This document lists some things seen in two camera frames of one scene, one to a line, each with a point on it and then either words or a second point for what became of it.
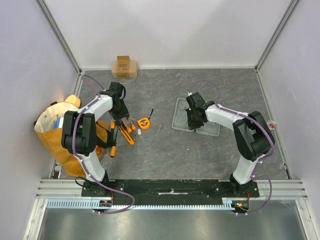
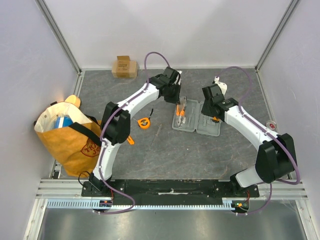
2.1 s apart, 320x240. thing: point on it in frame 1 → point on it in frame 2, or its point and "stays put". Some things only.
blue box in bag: x=59 y=122 stays put
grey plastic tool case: x=180 y=122 stays put
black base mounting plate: x=171 y=188 stays put
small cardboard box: x=124 y=68 stays put
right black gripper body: x=194 y=124 → x=208 y=111
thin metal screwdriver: x=157 y=134 stays put
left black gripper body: x=119 y=112 → x=172 y=95
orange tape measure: x=144 y=123 stays put
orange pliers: x=132 y=126 → x=180 y=111
